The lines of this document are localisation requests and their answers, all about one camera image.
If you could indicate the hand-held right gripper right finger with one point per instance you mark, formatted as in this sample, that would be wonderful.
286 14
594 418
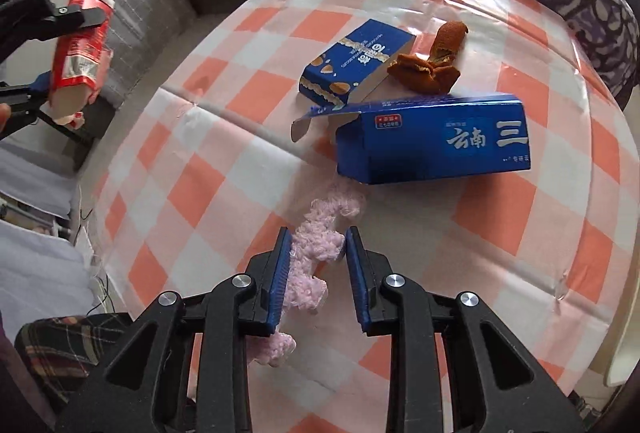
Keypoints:
357 283

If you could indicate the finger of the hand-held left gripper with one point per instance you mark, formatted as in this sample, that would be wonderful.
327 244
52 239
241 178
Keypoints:
40 85
30 10

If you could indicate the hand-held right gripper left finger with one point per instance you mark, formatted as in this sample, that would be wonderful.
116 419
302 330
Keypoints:
282 283

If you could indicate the small red paper cup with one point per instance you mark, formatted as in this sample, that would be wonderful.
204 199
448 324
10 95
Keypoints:
80 58

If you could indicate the pink fuzzy cloth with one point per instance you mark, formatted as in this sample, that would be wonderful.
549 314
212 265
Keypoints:
317 243

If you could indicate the long blue carton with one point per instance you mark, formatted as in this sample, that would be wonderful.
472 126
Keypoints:
425 148

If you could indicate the small blue snack box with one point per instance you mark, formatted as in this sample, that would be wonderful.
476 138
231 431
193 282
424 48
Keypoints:
350 58

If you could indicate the person's left hand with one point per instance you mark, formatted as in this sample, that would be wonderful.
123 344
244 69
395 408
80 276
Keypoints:
3 118

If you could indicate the orange checked tablecloth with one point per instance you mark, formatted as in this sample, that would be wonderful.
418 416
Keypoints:
450 238

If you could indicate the grey checked cloth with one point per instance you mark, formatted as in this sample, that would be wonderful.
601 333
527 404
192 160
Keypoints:
145 13

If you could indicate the pale lilac cloth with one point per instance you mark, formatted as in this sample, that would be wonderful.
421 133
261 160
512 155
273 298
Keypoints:
30 263

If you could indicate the orange peel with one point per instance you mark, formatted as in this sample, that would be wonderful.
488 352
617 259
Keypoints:
425 73

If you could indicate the plaid trousers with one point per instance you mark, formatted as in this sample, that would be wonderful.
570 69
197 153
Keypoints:
60 343

